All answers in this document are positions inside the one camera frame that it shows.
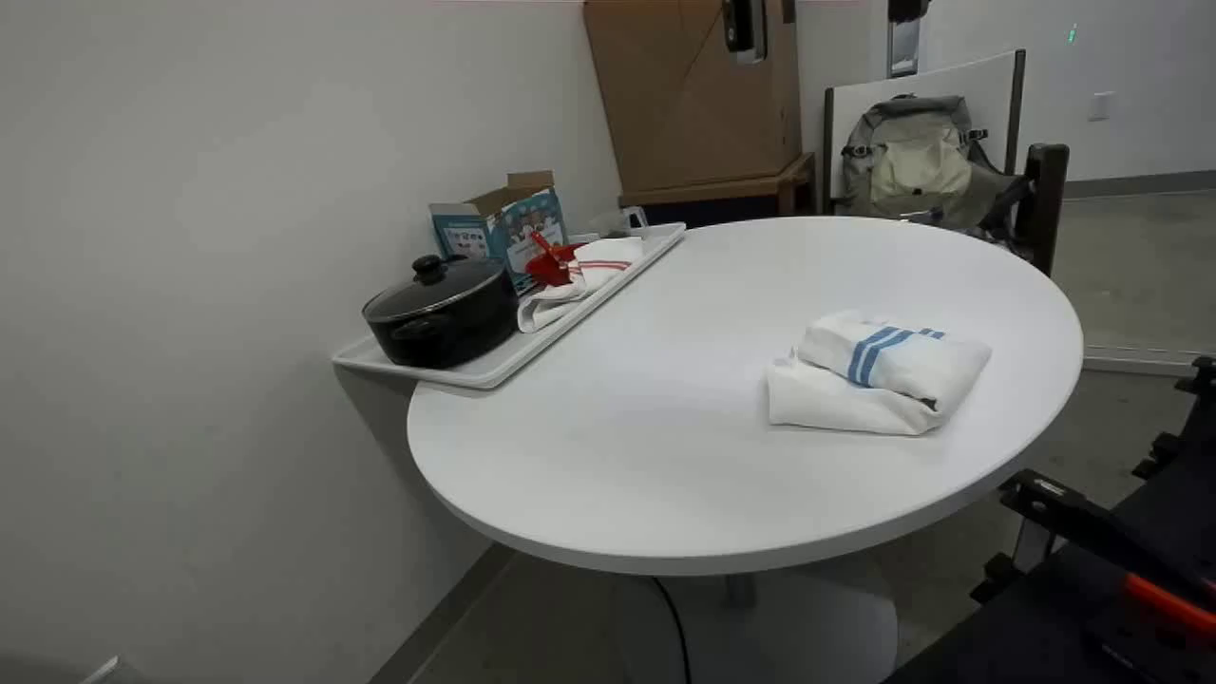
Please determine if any white towel with blue stripes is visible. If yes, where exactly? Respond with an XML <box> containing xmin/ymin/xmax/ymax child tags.
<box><xmin>760</xmin><ymin>307</ymin><xmax>996</xmax><ymax>440</ymax></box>

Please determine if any white towel with red stripes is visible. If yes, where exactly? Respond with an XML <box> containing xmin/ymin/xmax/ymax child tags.
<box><xmin>512</xmin><ymin>232</ymin><xmax>651</xmax><ymax>340</ymax></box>

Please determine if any red plastic object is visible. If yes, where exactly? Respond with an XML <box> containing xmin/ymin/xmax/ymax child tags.
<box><xmin>526</xmin><ymin>229</ymin><xmax>587</xmax><ymax>294</ymax></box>

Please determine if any white rectangular tray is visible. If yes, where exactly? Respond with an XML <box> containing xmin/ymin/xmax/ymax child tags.
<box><xmin>331</xmin><ymin>220</ymin><xmax>688</xmax><ymax>394</ymax></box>

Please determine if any blue printed cardboard box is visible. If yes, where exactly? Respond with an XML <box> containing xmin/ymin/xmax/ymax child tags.
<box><xmin>426</xmin><ymin>169</ymin><xmax>570</xmax><ymax>298</ymax></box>

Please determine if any dark wooden cabinet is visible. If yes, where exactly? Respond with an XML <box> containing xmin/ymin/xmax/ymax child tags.
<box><xmin>616</xmin><ymin>153</ymin><xmax>820</xmax><ymax>229</ymax></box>

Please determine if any black pot with lid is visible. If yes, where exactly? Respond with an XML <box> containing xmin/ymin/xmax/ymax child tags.
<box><xmin>359</xmin><ymin>252</ymin><xmax>522</xmax><ymax>372</ymax></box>

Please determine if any large brown cardboard box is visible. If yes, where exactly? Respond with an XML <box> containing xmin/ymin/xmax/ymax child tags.
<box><xmin>580</xmin><ymin>0</ymin><xmax>806</xmax><ymax>207</ymax></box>

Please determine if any grey beige backpack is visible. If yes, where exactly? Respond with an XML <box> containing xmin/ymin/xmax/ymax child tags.
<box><xmin>837</xmin><ymin>93</ymin><xmax>1029</xmax><ymax>241</ymax></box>

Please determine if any black perforated breadboard base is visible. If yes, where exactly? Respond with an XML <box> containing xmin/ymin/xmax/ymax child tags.
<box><xmin>887</xmin><ymin>428</ymin><xmax>1216</xmax><ymax>684</ymax></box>

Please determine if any black floor cable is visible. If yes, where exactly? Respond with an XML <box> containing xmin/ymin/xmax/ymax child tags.
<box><xmin>651</xmin><ymin>574</ymin><xmax>696</xmax><ymax>684</ymax></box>

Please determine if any white table pedestal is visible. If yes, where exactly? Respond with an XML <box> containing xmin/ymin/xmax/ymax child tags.
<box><xmin>720</xmin><ymin>566</ymin><xmax>905</xmax><ymax>684</ymax></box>

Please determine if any black grey wall device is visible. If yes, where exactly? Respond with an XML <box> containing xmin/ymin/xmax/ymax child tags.
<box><xmin>887</xmin><ymin>0</ymin><xmax>934</xmax><ymax>80</ymax></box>

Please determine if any dark wooden chair frame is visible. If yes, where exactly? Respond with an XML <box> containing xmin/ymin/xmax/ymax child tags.
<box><xmin>1006</xmin><ymin>142</ymin><xmax>1073</xmax><ymax>277</ymax></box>

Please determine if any black clamp with orange handle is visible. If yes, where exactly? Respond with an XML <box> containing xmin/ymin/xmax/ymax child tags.
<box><xmin>996</xmin><ymin>469</ymin><xmax>1216</xmax><ymax>642</ymax></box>

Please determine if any black mounting bracket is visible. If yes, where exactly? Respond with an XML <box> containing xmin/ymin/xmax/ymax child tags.
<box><xmin>1134</xmin><ymin>357</ymin><xmax>1216</xmax><ymax>484</ymax></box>

